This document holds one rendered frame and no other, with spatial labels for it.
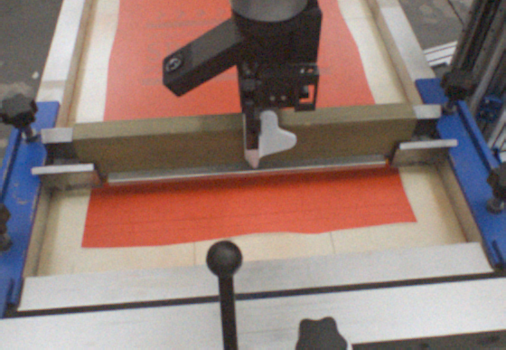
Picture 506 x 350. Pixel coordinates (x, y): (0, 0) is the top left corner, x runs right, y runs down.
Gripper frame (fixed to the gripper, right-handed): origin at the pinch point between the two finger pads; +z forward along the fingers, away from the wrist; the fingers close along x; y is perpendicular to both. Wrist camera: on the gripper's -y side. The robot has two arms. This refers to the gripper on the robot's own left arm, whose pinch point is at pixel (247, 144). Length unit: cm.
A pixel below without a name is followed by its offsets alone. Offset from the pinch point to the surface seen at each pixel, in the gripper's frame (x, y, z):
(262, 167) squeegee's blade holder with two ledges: -2.5, 1.7, 1.7
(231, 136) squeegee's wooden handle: -1.7, -1.9, -3.6
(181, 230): -8.2, -8.8, 5.7
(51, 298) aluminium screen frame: -17.7, -21.9, 2.2
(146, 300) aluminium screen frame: -18.7, -12.0, 2.3
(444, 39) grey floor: 150, 106, 101
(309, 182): -2.3, 8.0, 5.7
